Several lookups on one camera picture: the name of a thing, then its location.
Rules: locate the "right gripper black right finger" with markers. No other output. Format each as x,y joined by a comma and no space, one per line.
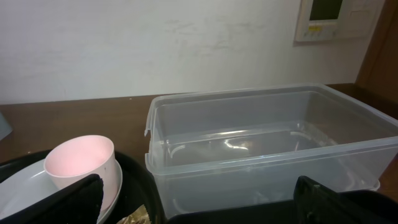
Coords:
315,203

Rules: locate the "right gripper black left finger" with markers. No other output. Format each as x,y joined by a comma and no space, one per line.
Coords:
80,202

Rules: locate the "pink plastic cup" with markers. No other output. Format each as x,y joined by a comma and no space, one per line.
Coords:
79,157

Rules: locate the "gold brown snack wrapper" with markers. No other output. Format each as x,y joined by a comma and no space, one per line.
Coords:
139,216

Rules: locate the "white round plate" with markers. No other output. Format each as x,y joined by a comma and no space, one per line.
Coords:
34,183

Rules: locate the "round black tray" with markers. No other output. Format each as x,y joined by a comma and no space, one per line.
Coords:
138,187

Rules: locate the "rectangular black tray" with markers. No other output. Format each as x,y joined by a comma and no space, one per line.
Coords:
284,212

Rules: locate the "clear plastic storage bin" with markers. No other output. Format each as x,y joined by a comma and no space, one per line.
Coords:
227,149

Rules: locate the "wooden door frame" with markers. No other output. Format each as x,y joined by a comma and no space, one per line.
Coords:
378,73

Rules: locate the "white wall control panel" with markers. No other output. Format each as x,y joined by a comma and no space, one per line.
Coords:
323,20

